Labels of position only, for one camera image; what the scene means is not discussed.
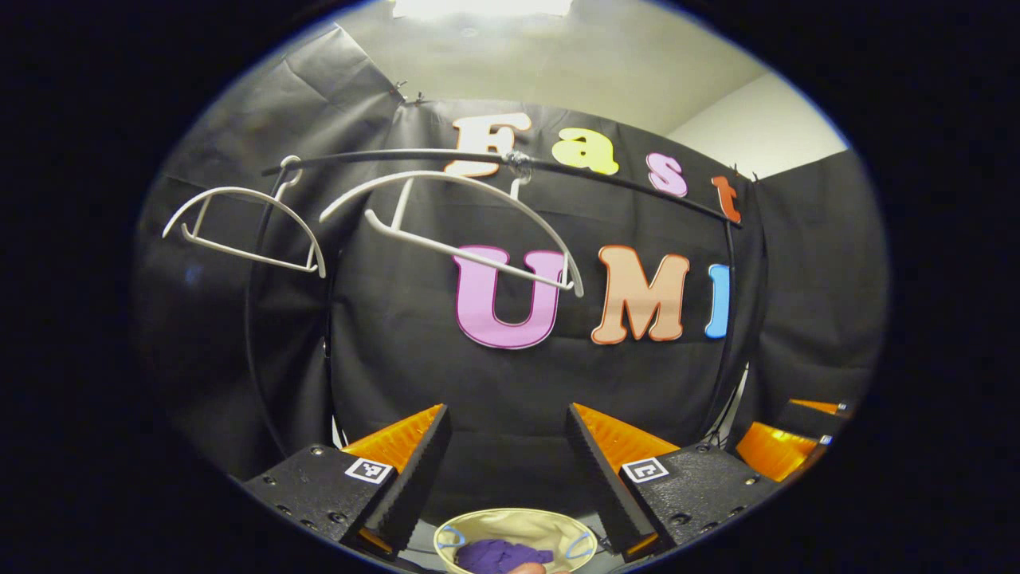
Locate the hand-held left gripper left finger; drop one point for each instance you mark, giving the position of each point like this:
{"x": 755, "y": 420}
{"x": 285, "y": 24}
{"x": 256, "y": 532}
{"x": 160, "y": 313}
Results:
{"x": 414, "y": 478}

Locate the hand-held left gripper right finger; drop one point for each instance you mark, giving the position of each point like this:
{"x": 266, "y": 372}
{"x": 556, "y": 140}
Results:
{"x": 602, "y": 478}

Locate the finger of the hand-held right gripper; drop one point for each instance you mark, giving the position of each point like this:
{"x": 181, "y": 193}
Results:
{"x": 801, "y": 418}
{"x": 773, "y": 450}

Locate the beige laundry hamper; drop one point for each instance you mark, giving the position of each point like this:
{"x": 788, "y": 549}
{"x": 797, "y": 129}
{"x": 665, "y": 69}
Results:
{"x": 518, "y": 524}

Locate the purple ribbed shirt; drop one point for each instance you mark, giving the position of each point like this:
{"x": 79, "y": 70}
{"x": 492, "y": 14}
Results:
{"x": 498, "y": 556}

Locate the white hanger with wrapped hook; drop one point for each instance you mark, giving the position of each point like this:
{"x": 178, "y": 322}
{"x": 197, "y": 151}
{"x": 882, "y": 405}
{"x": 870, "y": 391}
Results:
{"x": 446, "y": 174}

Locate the black clothes rack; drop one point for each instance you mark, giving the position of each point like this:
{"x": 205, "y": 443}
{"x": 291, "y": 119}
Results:
{"x": 382, "y": 154}

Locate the white plastic hanger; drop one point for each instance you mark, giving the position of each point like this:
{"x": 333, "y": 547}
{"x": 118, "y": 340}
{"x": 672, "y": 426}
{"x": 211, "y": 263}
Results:
{"x": 239, "y": 190}

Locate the ceiling light panel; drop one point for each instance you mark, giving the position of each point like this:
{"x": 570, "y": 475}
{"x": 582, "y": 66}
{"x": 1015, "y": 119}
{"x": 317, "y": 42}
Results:
{"x": 478, "y": 6}

